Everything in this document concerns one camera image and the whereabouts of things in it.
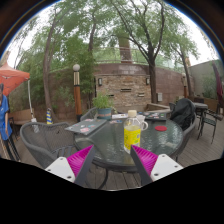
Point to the black laptop with stickers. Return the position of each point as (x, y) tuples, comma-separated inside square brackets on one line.
[(156, 116)]

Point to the green plant in teal pot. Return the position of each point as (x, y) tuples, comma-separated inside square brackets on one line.
[(103, 101)]

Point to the person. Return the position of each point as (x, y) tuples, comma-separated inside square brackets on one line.
[(3, 116)]

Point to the yellow-labelled clear drink bottle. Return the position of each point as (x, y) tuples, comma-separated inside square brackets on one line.
[(132, 136)]

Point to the closed maroon patio umbrella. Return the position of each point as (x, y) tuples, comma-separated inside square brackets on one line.
[(218, 86)]

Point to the black jacket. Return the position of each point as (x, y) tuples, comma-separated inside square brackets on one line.
[(182, 113)]

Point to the grey laptop with stickers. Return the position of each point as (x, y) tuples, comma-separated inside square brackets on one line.
[(85, 126)]

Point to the grey wall utility box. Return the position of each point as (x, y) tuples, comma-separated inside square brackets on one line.
[(159, 97)]

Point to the round dark patio table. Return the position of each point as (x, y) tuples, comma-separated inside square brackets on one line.
[(200, 106)]

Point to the dark forked tree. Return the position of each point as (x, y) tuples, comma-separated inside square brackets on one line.
[(152, 83)]

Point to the black metal slatted chair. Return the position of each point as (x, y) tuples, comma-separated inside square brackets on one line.
[(210, 120)]

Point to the orange canopy tent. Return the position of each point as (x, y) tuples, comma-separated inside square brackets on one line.
[(11, 78)]

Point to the flat round red coaster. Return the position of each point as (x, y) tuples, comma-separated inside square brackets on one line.
[(161, 128)]

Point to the leaning brown tree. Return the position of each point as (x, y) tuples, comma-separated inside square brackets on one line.
[(46, 83)]

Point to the grey mesh patio chair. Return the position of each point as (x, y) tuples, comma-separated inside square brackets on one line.
[(43, 140), (86, 116), (191, 128)]

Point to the wooden lamp post, globe light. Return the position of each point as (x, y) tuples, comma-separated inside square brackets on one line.
[(77, 96)]

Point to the white ceramic mug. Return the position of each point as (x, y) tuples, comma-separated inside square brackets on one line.
[(142, 120)]

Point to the slim wooden lamp post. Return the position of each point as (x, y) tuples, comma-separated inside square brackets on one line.
[(185, 88)]

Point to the white sticker sheet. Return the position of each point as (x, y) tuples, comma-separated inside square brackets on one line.
[(119, 116)]

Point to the wooden bench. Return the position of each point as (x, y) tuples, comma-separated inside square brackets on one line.
[(21, 116)]

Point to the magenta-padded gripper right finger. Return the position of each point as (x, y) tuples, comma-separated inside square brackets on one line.
[(165, 165)]

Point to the black wall lantern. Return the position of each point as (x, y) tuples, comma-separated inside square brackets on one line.
[(147, 81), (100, 82)]

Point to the yellow blue striped cone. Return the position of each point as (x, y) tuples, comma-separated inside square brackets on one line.
[(49, 116)]

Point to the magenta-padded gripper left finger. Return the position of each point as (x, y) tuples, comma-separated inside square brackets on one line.
[(56, 166)]

